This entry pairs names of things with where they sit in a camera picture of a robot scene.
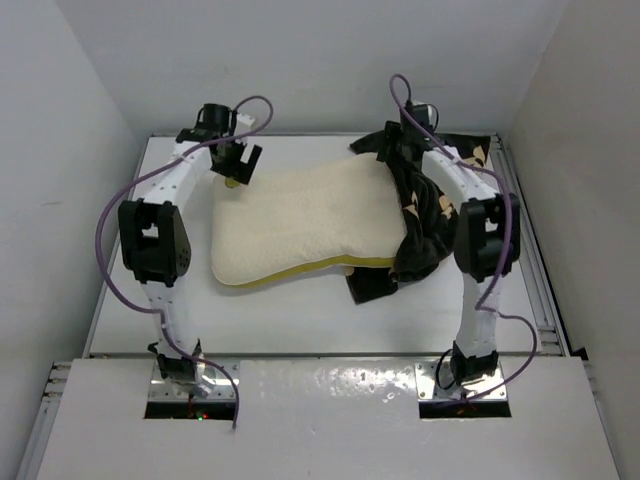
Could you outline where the black floral plush pillowcase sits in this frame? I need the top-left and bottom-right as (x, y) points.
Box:
(342, 130), (494, 305)

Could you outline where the cream pillow with yellow edge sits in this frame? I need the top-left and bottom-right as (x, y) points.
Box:
(211, 154), (407, 287)

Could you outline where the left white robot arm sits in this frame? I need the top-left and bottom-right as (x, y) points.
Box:
(117, 103), (262, 389)

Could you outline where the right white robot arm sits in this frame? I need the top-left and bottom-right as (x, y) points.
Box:
(377, 100), (520, 385)

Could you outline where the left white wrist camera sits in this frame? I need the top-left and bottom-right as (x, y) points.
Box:
(232, 111), (257, 130)

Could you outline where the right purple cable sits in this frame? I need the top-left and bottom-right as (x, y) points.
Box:
(389, 73), (539, 401)

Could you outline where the purple cable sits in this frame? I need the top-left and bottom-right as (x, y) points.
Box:
(97, 95), (275, 431)
(389, 73), (539, 401)

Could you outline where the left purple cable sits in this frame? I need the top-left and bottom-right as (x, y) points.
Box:
(97, 95), (275, 431)

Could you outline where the right aluminium frame rail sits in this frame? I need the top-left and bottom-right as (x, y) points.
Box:
(489, 134), (571, 356)

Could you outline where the aluminium frame rail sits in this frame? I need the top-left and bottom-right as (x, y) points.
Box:
(489, 134), (571, 356)
(16, 361), (71, 480)

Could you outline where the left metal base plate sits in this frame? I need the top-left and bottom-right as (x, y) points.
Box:
(148, 359), (240, 403)

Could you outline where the metal base plate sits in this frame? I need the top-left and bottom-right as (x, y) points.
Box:
(148, 359), (240, 403)
(415, 357), (508, 403)

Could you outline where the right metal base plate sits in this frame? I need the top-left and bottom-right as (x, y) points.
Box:
(415, 357), (508, 403)

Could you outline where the left aluminium frame rail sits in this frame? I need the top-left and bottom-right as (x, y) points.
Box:
(16, 361), (71, 480)

